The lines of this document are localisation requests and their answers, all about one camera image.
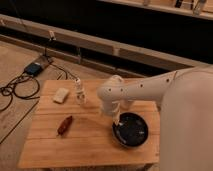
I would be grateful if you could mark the small white bottle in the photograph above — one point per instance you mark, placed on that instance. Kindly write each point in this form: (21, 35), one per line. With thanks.
(80, 93)

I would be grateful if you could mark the black power adapter box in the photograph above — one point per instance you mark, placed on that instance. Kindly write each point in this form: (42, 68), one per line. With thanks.
(33, 69)

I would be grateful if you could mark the white sponge block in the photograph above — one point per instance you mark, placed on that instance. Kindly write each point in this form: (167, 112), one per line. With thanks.
(60, 95)

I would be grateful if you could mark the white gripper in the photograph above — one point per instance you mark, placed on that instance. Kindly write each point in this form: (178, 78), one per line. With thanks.
(117, 106)

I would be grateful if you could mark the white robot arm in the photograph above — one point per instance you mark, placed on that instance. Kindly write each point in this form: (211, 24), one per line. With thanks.
(185, 97)

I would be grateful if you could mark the red sausage toy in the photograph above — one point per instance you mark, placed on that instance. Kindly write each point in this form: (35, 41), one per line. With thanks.
(64, 125)

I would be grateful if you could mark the black ceramic bowl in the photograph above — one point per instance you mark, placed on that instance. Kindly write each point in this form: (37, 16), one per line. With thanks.
(132, 130)

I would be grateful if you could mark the wooden rail beam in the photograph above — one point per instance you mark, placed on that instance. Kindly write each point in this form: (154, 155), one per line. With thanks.
(109, 47)

